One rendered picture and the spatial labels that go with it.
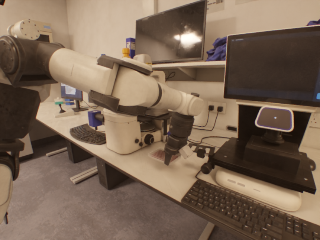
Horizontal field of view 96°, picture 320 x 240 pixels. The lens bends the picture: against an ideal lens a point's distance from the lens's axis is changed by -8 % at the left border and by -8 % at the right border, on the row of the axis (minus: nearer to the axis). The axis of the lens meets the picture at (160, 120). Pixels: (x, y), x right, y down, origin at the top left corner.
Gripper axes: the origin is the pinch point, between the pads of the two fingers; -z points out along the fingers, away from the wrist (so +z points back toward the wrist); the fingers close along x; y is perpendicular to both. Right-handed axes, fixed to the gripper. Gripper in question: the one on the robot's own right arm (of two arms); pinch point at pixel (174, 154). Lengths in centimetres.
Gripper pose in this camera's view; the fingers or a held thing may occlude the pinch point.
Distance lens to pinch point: 68.4
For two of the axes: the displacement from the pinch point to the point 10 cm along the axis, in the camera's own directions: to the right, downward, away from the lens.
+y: -7.6, -3.6, 5.3
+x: 6.2, -2.1, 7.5
